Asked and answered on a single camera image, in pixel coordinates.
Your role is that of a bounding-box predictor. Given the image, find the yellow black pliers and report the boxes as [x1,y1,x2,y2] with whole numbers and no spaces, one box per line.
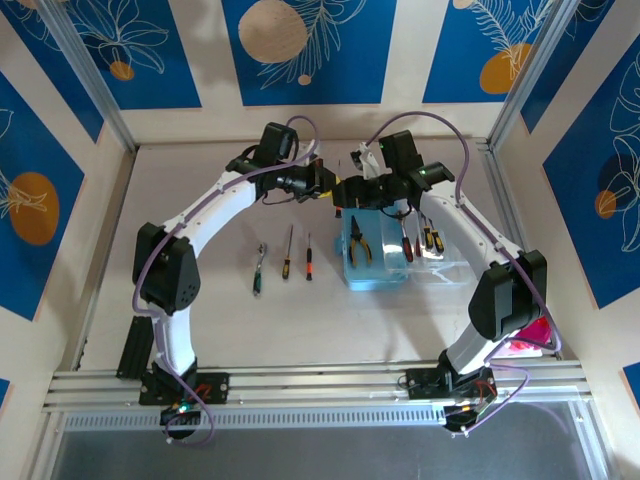
[348,214,374,266]

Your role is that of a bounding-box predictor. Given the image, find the ratchet driver red black handle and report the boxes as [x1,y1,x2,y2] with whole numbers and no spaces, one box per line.
[398,212,415,263]

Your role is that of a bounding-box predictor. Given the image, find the blue tool box clear lid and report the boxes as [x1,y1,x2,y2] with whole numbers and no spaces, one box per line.
[332,207,472,293]

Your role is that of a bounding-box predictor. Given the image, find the chrome ratchet green black handle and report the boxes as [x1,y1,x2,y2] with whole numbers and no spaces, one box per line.
[251,241,270,297]

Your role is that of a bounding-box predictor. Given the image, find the pink translucent plastic object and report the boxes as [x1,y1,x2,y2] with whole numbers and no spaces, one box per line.
[508,319,557,355]

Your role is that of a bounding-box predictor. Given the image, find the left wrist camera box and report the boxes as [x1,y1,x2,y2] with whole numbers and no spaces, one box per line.
[296,138,322,162]

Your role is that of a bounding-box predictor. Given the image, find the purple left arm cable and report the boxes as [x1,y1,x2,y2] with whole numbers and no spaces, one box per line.
[132,115,321,448]

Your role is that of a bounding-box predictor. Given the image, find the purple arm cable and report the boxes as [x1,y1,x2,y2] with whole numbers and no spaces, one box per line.
[369,110,560,441]
[132,115,321,448]

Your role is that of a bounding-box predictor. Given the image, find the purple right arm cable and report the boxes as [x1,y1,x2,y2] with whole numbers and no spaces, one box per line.
[369,110,560,441]

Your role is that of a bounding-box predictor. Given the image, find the aluminium back rail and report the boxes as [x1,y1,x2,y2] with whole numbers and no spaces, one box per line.
[133,135,490,150]

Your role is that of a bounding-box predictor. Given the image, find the aluminium frame post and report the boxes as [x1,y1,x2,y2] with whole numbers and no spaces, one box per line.
[485,0,576,154]
[38,0,140,154]

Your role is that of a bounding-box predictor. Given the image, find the aluminium front rail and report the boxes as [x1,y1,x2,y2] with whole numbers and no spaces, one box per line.
[42,359,594,416]

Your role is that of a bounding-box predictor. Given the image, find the slotted grey cable duct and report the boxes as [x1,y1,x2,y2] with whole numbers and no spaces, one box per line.
[63,407,449,432]

